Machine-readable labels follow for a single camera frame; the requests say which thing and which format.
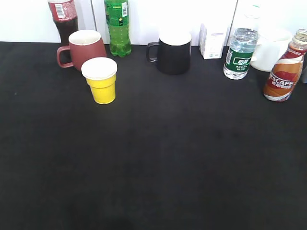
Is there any yellow paper cup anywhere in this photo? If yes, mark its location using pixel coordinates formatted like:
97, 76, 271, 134
81, 57, 118, 104

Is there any green sprite bottle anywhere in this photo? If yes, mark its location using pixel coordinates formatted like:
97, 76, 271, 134
104, 0, 131, 58

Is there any black ceramic mug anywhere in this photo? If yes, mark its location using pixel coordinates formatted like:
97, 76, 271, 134
146, 30, 192, 75

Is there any small white carton box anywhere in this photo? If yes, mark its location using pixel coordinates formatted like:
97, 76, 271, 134
199, 23, 228, 59

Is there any maroon ceramic mug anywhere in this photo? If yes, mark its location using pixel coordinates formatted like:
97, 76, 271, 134
57, 30, 107, 71

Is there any clear water bottle green label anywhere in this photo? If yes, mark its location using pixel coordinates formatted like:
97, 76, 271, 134
224, 5, 260, 80

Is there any Nescafe coffee bottle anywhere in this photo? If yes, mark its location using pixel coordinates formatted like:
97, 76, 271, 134
263, 29, 307, 102

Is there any cola bottle red label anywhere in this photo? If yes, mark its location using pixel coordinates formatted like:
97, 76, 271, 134
47, 0, 78, 46

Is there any grey ceramic mug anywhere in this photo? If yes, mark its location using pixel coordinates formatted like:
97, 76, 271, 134
301, 68, 307, 84

